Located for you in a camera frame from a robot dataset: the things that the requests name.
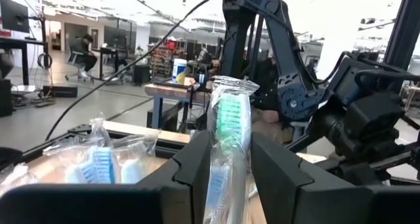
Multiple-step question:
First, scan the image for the white and yellow canister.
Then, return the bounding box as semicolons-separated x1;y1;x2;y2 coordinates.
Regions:
171;58;188;85

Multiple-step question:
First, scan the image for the person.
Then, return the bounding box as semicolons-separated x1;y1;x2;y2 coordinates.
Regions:
70;33;98;80

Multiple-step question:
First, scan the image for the black computer monitor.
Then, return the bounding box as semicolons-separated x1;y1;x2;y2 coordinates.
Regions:
0;0;30;34

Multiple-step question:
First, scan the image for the black cabinet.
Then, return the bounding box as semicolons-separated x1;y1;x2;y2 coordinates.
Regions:
133;63;152;86

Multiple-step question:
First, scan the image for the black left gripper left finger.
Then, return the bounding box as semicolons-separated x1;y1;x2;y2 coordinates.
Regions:
0;129;213;224

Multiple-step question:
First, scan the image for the black aluminium table frame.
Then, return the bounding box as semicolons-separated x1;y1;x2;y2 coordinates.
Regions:
19;122;194;162

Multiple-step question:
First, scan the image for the black box on floor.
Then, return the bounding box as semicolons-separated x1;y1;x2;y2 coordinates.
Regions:
42;84;79;99

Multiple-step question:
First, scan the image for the black desk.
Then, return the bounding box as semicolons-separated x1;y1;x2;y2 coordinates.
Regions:
0;36;47;87

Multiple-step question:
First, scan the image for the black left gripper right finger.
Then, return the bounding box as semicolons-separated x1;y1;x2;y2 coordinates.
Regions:
250;131;420;224

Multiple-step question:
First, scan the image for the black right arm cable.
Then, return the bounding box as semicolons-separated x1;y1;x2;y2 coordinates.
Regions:
45;0;228;142

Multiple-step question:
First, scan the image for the shelving with red bins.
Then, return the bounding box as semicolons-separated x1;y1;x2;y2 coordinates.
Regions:
149;39;175;77

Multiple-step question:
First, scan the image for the black upright frame post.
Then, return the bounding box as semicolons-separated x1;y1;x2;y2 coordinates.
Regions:
383;0;420;95

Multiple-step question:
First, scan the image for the table with blue-grey legs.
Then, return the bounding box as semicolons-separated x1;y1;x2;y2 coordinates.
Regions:
144;76;213;131

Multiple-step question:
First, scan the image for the office chair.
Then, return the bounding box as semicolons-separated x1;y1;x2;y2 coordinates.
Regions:
64;48;96;84

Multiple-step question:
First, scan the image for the black background table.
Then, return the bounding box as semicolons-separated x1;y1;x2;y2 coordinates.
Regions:
91;45;132;87

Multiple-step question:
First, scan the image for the black computer tower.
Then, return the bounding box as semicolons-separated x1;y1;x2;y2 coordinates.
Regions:
0;78;14;118

